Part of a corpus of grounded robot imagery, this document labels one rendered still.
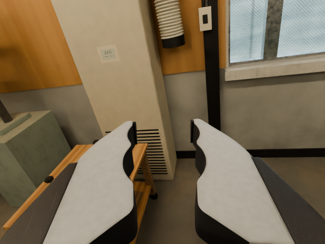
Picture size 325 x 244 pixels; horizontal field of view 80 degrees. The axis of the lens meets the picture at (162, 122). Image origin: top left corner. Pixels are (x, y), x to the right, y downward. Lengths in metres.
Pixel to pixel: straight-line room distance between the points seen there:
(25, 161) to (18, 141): 0.16
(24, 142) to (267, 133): 1.93
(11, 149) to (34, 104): 0.70
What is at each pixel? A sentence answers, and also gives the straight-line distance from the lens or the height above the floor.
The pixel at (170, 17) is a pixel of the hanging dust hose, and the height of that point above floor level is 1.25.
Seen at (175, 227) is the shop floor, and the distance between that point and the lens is 1.53.
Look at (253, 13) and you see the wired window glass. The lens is 1.60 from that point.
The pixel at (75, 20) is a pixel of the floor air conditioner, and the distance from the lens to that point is 1.40.
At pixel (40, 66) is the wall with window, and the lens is 2.03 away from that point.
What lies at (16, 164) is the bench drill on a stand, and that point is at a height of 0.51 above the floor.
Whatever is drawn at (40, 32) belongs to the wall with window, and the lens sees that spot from 1.93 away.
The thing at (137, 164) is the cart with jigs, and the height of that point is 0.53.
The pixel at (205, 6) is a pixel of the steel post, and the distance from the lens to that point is 1.39.
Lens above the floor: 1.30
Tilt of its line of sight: 29 degrees down
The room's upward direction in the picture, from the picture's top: 11 degrees counter-clockwise
